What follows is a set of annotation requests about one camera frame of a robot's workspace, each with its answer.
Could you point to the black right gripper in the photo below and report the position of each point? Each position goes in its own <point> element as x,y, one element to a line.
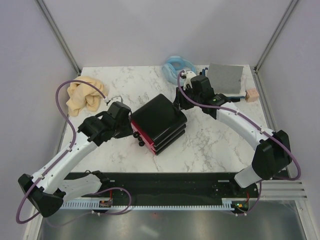
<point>183,104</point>

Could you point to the aluminium frame post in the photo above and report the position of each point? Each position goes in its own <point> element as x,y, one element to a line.
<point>276,34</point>
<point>41,4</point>

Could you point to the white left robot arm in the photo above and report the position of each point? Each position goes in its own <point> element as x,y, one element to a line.
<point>47,189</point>

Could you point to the white slotted cable duct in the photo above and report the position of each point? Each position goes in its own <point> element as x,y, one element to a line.
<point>104,204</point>

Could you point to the aluminium frame rail front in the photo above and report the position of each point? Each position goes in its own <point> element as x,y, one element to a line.
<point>283,190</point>

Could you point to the aluminium frame post right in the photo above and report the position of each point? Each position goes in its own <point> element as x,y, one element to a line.
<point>276,34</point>

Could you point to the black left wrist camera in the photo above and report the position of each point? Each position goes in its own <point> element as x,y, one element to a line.
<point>118,111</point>

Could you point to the aluminium frame post left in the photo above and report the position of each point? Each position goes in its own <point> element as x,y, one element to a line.
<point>41,4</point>

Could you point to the yellow t shirt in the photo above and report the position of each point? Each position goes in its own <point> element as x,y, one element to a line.
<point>83,96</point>

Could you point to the black pink drawer organizer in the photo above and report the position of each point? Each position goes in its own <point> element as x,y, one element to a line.
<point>157,124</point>

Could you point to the small pink cube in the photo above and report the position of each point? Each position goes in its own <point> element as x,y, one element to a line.
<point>252,95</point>

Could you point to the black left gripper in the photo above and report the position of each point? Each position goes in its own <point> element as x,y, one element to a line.
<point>128,131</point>

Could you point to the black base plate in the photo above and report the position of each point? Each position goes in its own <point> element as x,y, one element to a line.
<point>173,188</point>

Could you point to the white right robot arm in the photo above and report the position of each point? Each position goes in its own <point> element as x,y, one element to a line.
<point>271,149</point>

